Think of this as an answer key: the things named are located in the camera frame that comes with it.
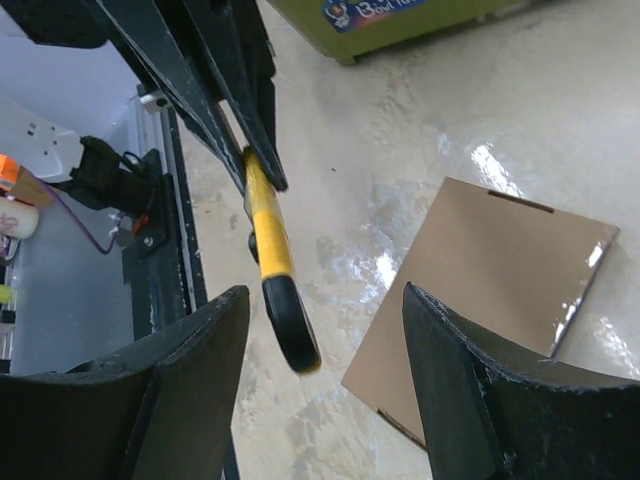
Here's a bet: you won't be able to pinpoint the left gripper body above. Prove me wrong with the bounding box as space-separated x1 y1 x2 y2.
1 0 108 49

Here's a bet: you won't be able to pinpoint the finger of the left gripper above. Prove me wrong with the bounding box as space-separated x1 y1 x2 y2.
185 1 288 192
99 1 246 193

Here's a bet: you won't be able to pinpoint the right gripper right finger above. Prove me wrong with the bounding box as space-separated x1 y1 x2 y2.
402 283 639 479

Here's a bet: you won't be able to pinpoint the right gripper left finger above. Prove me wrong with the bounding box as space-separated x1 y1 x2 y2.
1 285 250 479

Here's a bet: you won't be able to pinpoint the brown cardboard express box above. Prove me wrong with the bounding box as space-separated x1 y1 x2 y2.
342 177 620 448

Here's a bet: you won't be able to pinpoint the olive green plastic basket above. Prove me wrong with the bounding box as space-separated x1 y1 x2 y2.
269 0 524 65

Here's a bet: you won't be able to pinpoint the orange object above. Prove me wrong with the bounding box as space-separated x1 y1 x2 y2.
0 154 22 192

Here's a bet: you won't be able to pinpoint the small yellow cup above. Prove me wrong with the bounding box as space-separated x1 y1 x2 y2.
0 284 13 304

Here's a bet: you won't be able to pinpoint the cream cylinder bottle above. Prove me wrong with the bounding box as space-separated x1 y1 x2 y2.
0 197 39 239

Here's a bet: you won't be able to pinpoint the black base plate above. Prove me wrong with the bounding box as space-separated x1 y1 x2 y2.
122 112 241 480

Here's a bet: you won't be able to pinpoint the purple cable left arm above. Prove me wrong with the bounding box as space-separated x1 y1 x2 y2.
37 177 126 256

